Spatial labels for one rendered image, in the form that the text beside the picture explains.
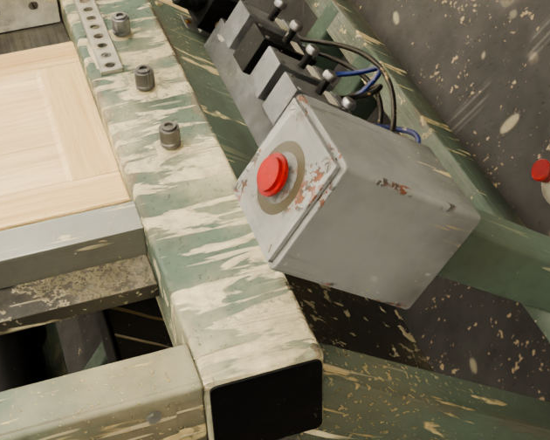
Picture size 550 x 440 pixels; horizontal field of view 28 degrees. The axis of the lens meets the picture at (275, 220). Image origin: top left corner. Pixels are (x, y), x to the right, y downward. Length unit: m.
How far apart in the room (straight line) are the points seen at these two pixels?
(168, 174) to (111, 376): 0.31
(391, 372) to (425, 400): 0.05
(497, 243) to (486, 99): 1.12
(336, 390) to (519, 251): 0.23
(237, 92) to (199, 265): 0.38
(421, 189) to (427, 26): 1.45
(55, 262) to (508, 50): 1.23
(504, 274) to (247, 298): 0.26
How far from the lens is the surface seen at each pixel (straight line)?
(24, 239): 1.22
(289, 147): 0.97
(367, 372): 1.14
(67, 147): 1.38
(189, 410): 1.06
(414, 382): 1.19
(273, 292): 1.11
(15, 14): 1.66
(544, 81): 2.11
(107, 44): 1.50
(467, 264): 1.09
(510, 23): 2.23
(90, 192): 1.30
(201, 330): 1.08
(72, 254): 1.21
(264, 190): 0.96
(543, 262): 1.14
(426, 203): 0.97
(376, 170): 0.94
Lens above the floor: 1.47
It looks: 34 degrees down
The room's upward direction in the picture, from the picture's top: 72 degrees counter-clockwise
